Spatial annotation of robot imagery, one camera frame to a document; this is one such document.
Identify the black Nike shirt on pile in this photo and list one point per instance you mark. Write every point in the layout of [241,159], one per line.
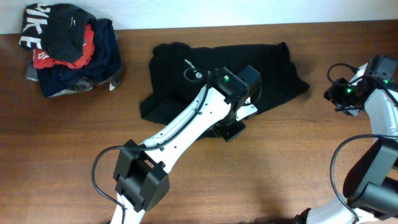
[58,30]

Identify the red shirt in pile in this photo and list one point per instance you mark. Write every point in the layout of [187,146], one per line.
[42,60]

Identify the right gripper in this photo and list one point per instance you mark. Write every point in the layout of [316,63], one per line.
[333,91]

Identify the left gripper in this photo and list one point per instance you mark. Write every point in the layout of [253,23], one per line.
[230,132]

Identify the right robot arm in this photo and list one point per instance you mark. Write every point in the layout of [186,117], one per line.
[368,193]

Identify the navy blue shirt in pile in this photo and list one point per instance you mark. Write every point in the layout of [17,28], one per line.
[102,59]

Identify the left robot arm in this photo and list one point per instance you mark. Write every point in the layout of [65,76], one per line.
[142,170]

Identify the grey shirt under pile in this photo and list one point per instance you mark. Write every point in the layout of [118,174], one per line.
[113,80]

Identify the black t-shirt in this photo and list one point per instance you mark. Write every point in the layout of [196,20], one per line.
[178,72]

